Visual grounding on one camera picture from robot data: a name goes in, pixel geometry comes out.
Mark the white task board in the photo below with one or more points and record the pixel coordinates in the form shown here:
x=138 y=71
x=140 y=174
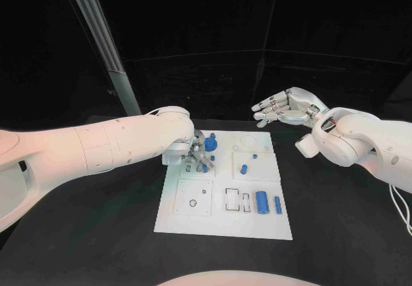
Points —
x=223 y=223

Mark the blue plug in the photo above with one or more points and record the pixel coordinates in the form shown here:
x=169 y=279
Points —
x=205 y=169

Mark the glowing light bar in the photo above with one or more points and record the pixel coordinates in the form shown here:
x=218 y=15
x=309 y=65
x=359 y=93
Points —
x=106 y=51

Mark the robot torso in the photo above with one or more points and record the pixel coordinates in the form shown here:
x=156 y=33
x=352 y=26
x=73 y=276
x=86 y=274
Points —
x=238 y=279

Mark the thin blue cylinder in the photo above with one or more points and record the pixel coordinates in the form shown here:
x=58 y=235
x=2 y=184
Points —
x=279 y=205

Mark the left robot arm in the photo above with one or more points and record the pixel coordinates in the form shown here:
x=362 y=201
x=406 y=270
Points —
x=97 y=145

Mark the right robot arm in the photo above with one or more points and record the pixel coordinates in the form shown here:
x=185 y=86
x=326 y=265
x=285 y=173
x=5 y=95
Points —
x=361 y=138

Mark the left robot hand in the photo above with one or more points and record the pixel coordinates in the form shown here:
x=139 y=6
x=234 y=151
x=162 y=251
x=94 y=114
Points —
x=200 y=147

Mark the large blue cylinder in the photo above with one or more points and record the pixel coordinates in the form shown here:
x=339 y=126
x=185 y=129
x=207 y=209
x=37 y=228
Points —
x=263 y=202

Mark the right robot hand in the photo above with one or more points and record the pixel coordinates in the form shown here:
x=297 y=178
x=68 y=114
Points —
x=296 y=111

